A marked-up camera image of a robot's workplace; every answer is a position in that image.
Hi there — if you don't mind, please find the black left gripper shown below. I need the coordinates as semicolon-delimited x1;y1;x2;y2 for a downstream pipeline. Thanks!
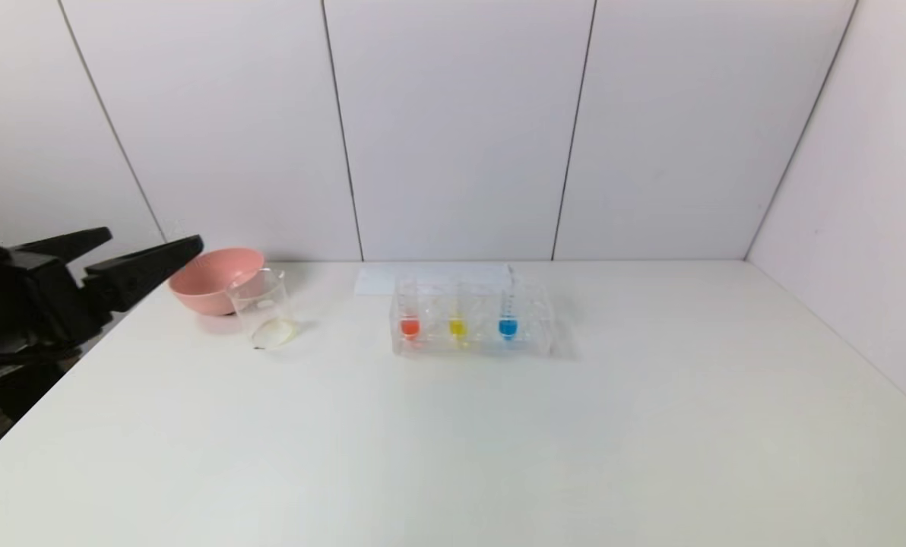
0;226;204;359

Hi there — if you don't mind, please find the white paper sheet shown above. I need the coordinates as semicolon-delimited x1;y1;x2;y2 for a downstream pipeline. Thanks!
354;263;515;296

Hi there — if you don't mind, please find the pink plastic bowl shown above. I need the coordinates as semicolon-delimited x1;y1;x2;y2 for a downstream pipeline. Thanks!
169;247;266;316

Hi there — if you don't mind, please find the test tube with blue pigment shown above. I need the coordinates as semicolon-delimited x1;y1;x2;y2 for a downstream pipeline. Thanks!
499;272;519;341

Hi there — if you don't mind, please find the clear acrylic test tube rack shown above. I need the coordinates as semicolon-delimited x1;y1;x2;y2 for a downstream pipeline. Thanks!
391;278;554;356

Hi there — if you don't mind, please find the clear glass beaker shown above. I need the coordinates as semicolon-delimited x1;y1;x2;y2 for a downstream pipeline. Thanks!
226;268;299;350

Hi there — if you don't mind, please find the test tube with red pigment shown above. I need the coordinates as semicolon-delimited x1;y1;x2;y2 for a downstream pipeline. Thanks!
398;275;422;340

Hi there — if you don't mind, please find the test tube with yellow pigment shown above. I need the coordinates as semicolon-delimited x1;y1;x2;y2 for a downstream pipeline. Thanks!
448;277;469;341

